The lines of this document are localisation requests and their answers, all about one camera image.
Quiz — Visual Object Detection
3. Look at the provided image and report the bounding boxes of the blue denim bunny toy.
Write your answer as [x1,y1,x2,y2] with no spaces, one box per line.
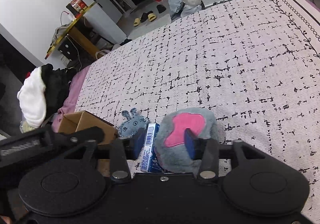
[117,108,150,139]

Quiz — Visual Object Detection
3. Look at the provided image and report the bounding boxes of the grey plush with pink patch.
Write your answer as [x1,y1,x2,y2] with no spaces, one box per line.
[154,107,219,174]

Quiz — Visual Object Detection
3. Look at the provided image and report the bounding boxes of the person's left hand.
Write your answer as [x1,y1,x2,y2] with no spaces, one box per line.
[0,216,12,224]

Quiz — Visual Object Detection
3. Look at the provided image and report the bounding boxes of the blue white tissue pack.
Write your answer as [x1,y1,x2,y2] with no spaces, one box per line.
[140,123,164,174]

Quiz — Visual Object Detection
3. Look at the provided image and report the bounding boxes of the white fluffy garment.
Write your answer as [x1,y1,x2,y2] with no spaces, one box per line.
[17,67,47,128]

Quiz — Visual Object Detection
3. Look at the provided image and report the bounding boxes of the brown cardboard box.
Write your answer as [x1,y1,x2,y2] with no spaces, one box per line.
[56,111,117,145]

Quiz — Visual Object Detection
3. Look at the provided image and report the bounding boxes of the purple bed sheet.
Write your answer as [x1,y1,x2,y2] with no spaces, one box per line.
[52,65,90,132]

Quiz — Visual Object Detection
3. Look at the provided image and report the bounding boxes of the black clothes pile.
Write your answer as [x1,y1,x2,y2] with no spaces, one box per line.
[41,64,77,120]

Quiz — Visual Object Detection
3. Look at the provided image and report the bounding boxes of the white patterned bed cover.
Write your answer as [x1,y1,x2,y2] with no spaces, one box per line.
[75,0,319,223]

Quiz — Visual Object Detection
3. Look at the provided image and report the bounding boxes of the yellow slipper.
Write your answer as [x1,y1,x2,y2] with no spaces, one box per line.
[133,18,140,27]
[148,12,157,22]

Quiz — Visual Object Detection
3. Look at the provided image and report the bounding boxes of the round yellow-edged side table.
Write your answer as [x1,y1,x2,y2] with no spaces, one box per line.
[44,2,99,60]

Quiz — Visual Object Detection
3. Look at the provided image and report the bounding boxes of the red snack box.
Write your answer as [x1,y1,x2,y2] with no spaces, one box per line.
[66,0,88,18]

